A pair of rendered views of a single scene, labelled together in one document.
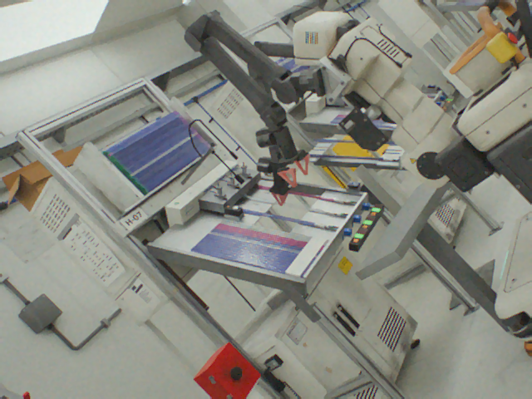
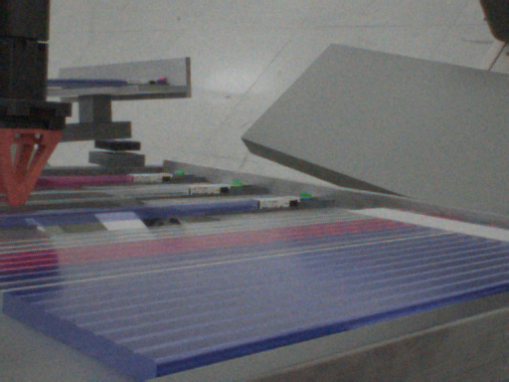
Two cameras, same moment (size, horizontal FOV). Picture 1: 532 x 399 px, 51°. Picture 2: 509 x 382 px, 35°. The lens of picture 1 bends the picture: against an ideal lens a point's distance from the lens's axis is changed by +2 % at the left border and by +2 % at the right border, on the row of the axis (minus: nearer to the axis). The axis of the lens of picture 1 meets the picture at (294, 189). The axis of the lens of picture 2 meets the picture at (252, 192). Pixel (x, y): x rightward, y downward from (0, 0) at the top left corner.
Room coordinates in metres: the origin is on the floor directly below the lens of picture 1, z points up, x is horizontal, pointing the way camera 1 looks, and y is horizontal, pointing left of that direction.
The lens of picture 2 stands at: (2.07, 0.66, 1.30)
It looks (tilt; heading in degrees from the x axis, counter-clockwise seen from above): 36 degrees down; 291
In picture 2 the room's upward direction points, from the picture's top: 35 degrees counter-clockwise
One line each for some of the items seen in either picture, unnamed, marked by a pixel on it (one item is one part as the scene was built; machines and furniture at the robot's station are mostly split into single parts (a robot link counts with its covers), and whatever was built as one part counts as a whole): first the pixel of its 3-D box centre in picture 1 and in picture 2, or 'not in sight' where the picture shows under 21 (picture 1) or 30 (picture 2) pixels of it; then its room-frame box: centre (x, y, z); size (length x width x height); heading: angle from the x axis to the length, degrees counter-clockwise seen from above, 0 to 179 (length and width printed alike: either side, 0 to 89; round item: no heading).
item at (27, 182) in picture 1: (72, 155); not in sight; (2.71, 0.65, 1.82); 0.68 x 0.30 x 0.20; 141
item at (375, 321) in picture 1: (315, 357); not in sight; (2.64, 0.48, 0.31); 0.70 x 0.65 x 0.62; 141
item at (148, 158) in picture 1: (156, 155); not in sight; (2.61, 0.35, 1.52); 0.51 x 0.13 x 0.27; 141
